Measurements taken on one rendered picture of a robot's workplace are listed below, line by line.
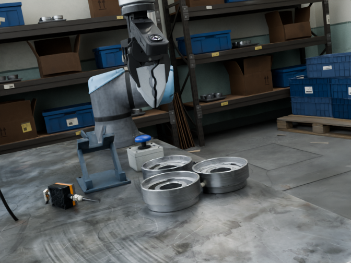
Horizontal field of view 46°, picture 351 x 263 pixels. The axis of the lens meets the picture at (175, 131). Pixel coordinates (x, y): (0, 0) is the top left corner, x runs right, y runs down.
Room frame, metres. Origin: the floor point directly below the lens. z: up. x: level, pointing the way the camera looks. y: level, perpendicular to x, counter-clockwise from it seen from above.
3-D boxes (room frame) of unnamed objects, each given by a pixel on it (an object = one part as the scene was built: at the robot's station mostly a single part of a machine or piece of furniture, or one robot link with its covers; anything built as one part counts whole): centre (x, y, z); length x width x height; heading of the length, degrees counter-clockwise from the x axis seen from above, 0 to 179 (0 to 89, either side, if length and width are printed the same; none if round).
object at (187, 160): (0.83, 0.03, 0.82); 0.10 x 0.10 x 0.04
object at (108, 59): (4.54, 0.45, 1.11); 0.52 x 0.38 x 0.22; 110
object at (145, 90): (0.90, 0.06, 0.99); 0.06 x 0.03 x 0.09; 20
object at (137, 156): (0.99, 0.08, 0.82); 0.08 x 0.07 x 0.05; 20
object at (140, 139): (0.98, 0.08, 0.85); 0.04 x 0.04 x 0.05
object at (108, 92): (1.31, 0.18, 0.97); 0.13 x 0.12 x 0.14; 92
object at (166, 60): (0.90, 0.01, 1.04); 0.05 x 0.02 x 0.09; 110
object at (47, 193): (0.76, 0.22, 0.82); 0.17 x 0.02 x 0.04; 50
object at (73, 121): (4.31, 1.06, 0.56); 0.52 x 0.38 x 0.22; 107
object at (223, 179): (0.76, -0.07, 0.82); 0.10 x 0.10 x 0.04
